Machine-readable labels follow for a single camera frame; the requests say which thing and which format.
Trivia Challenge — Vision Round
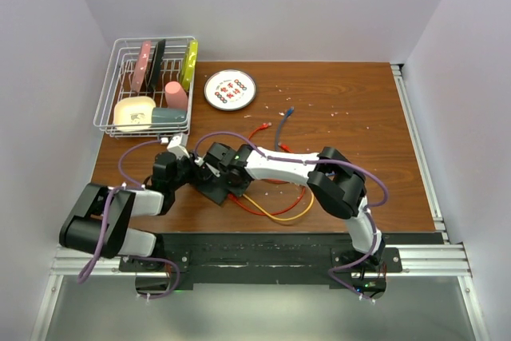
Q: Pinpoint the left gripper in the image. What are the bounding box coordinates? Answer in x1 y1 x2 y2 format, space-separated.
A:
170 150 216 192

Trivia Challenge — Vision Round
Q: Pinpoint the black network switch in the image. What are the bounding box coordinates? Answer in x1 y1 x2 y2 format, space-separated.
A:
193 176 252 205

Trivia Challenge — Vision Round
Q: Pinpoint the yellow ethernet cable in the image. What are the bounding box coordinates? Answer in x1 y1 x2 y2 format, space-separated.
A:
241 187 315 223

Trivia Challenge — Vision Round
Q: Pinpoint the blue ethernet cable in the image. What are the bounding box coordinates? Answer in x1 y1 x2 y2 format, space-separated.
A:
274 106 295 150

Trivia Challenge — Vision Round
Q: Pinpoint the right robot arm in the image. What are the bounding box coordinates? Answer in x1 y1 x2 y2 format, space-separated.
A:
196 142 389 272

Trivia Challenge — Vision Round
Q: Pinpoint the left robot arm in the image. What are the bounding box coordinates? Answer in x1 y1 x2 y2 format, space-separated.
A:
59 152 198 271

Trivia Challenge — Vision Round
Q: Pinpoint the round patterned plate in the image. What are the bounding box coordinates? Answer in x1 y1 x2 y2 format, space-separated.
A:
204 69 257 111

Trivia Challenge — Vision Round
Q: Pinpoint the pink cup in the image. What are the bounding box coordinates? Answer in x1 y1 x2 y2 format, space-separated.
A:
164 81 188 111

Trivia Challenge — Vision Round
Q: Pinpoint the cream square bowl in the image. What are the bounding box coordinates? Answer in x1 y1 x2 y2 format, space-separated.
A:
113 96 156 133

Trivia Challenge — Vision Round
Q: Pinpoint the yellow-green plate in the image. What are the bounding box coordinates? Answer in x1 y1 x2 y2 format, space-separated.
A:
179 39 199 91

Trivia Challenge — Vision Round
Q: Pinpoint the pink plate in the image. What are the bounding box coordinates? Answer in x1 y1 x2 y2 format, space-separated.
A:
131 41 152 93

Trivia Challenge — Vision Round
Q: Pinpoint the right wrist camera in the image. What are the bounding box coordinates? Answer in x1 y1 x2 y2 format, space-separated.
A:
194 157 220 178

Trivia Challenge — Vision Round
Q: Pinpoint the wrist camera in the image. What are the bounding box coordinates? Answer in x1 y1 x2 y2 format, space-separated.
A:
167 133 189 160
194 157 220 178

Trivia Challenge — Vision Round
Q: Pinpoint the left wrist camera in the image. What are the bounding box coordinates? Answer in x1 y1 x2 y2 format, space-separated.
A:
167 133 189 160

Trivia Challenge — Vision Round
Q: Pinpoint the white wire dish rack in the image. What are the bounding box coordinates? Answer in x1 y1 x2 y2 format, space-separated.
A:
93 36 195 137

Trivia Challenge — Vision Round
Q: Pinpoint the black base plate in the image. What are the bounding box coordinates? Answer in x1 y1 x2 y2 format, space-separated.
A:
119 232 445 291

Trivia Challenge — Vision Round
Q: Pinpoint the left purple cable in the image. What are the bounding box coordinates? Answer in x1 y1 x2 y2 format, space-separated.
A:
77 133 183 300

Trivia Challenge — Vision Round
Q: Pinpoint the purple cable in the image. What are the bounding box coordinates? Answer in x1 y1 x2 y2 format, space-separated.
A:
193 131 390 303
77 133 183 300

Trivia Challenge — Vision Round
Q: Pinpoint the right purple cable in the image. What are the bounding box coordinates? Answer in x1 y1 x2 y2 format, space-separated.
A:
193 131 390 303

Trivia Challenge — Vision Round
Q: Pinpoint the aluminium frame rail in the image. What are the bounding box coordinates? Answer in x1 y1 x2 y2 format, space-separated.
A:
33 61 487 340

